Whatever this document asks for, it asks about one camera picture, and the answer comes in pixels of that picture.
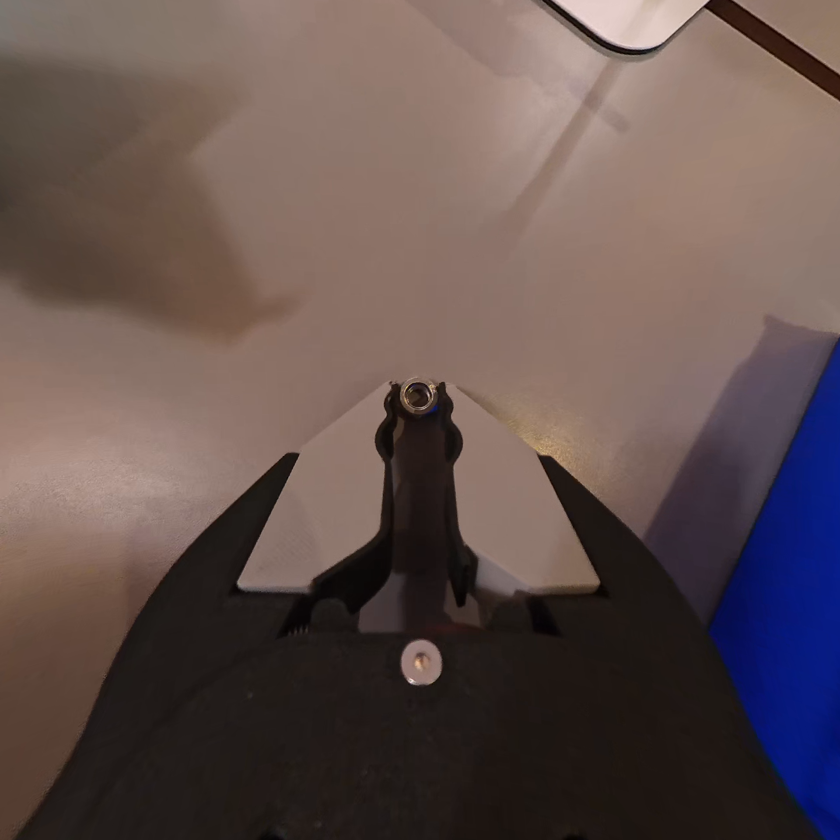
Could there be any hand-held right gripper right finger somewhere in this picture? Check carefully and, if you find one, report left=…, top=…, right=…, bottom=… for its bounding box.
left=441, top=384, right=599, bottom=608

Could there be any blue plastic bin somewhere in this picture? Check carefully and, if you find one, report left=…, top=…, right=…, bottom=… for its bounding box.
left=707, top=336, right=840, bottom=840

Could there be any silver hex nut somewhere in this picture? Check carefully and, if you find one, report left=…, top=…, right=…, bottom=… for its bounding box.
left=396, top=377, right=440, bottom=416

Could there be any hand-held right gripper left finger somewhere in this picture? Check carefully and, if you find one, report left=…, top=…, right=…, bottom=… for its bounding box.
left=236, top=384, right=395, bottom=595

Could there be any white tablet stand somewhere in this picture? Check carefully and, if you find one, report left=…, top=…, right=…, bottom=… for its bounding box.
left=540, top=0, right=711, bottom=55

